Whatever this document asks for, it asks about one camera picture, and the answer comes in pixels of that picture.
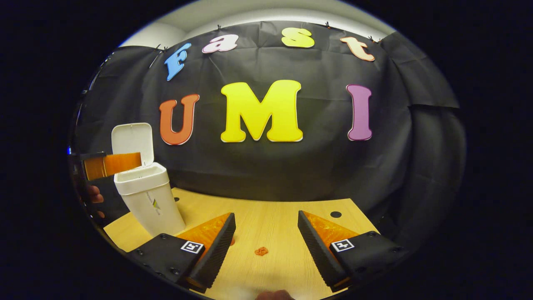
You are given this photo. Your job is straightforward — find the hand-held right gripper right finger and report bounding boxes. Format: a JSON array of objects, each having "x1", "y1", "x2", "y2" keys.
[{"x1": 297, "y1": 210, "x2": 406, "y2": 292}]

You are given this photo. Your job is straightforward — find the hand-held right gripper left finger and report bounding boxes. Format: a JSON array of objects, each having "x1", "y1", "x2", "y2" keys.
[{"x1": 127, "y1": 212, "x2": 237, "y2": 293}]

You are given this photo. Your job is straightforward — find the white desktop garbage bin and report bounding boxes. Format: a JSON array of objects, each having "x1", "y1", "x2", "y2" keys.
[{"x1": 111, "y1": 122, "x2": 186, "y2": 238}]

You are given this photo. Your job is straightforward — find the wooden desktop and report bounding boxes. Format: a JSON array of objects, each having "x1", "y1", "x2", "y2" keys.
[{"x1": 103, "y1": 187, "x2": 381, "y2": 300}]

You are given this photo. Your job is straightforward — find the black backdrop cloth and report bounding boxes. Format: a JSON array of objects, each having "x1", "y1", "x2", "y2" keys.
[{"x1": 69, "y1": 21, "x2": 467, "y2": 250}]

